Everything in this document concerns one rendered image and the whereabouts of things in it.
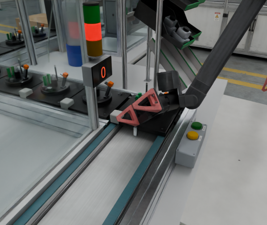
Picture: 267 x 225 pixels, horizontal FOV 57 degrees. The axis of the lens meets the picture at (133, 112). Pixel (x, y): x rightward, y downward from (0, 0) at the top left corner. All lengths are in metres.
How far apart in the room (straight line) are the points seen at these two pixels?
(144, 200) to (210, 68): 0.42
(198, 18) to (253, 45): 1.09
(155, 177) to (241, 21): 0.51
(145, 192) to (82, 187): 0.20
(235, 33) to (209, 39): 4.33
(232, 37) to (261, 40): 4.15
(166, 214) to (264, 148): 0.54
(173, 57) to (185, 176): 0.63
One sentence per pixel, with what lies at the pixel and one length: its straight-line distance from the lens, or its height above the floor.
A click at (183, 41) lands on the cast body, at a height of 1.22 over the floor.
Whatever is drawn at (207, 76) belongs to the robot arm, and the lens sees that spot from 0.78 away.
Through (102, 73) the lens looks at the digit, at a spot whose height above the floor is 1.20.
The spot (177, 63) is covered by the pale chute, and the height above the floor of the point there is 1.08.
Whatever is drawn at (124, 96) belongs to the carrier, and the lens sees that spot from 1.18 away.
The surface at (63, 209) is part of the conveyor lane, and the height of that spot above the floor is 0.92.
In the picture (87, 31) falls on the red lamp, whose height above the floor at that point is 1.34.
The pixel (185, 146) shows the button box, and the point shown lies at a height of 0.96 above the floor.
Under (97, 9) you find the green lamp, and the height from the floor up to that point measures 1.40.
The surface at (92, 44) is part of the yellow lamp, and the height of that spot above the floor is 1.30.
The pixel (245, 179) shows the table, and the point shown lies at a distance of 0.99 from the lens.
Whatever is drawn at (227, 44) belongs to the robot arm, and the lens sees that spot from 0.78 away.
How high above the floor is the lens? 1.52
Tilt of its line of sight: 31 degrees down
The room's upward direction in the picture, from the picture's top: straight up
